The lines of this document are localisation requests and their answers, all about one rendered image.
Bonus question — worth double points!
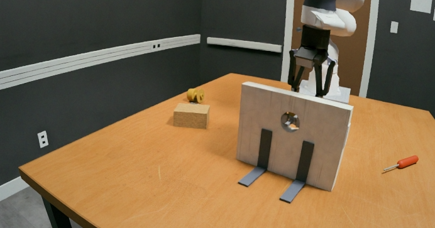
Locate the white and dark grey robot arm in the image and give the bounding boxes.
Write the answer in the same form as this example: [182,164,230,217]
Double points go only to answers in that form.
[295,0,364,96]

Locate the orange-handled screwdriver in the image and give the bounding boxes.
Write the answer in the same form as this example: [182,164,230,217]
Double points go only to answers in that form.
[383,155,419,171]

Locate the beige wooden door panel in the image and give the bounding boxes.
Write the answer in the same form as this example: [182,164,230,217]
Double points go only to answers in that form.
[236,82,353,192]

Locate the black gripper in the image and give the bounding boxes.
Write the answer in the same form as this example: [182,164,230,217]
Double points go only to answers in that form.
[287,25,337,98]

